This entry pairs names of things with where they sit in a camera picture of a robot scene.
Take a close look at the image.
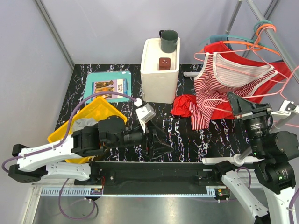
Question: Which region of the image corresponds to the purple cable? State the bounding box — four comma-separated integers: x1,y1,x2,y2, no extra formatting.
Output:
1,92,141,220
235,121,299,224

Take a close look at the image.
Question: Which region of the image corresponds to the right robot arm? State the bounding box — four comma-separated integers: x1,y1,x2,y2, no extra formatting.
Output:
212,92,299,224

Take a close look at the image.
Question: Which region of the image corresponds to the pink wire hanger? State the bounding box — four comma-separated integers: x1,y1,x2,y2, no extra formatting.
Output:
202,65,299,112
194,38,288,84

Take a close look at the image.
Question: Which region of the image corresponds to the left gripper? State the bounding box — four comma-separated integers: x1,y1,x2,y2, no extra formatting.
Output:
107,119,174,159

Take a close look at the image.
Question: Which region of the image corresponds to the red white striped tank top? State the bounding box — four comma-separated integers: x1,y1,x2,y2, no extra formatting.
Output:
189,52,278,130

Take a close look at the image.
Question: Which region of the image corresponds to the grey tank top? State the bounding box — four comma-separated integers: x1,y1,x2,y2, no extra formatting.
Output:
71,118,98,132

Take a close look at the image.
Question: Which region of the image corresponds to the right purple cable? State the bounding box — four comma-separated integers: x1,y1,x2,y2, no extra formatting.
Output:
235,121,299,224

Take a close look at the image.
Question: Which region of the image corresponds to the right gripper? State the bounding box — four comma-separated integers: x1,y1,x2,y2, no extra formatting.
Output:
227,91,272,155

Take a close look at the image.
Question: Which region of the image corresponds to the yellow plastic basket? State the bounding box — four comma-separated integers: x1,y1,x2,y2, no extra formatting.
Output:
47,97,128,164

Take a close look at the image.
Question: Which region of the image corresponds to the dark green mug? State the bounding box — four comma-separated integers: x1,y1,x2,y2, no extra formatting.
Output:
159,30,178,53

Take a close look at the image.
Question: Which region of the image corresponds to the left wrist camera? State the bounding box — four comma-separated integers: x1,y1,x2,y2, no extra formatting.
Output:
136,103,156,133

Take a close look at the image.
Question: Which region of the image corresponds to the teal tray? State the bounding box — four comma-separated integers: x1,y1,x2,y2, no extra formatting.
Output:
84,71,131,99

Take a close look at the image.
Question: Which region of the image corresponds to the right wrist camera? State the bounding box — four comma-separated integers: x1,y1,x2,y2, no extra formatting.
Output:
271,100,299,118

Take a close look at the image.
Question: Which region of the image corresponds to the white rack foot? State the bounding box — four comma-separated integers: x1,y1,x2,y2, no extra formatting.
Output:
202,154,261,167

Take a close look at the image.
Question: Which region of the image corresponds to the orange plastic hanger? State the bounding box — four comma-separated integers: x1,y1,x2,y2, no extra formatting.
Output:
222,23,280,56

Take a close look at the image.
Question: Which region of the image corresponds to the brown square box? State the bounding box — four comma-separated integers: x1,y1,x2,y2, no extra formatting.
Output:
158,57,171,70

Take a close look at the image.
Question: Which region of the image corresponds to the metal clothes rack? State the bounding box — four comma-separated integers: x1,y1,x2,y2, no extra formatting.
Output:
226,0,299,159

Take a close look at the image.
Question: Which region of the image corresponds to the teal plastic hanger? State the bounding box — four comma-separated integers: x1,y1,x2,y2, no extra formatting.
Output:
199,20,276,46

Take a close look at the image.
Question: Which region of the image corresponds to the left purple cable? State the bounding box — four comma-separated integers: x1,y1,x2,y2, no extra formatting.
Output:
1,92,141,220

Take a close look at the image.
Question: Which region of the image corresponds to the white foam box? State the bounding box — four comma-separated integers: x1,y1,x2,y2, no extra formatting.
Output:
140,38,180,104

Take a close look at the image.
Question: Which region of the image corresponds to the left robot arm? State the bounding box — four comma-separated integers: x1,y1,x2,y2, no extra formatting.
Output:
8,115,173,185

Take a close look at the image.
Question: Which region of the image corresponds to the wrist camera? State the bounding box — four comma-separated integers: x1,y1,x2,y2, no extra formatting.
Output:
136,103,156,133
271,100,299,118

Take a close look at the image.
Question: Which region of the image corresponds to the pink wire hanger front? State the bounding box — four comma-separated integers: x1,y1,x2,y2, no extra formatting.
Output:
202,65,299,112

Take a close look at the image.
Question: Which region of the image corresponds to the dog picture book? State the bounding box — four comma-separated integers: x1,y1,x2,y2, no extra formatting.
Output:
89,79,128,102

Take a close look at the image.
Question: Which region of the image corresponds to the crumpled red cloth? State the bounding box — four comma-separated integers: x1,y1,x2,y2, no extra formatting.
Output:
171,94,196,117

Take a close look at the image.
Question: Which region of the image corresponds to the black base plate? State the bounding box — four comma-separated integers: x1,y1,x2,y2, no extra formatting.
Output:
74,161,224,196

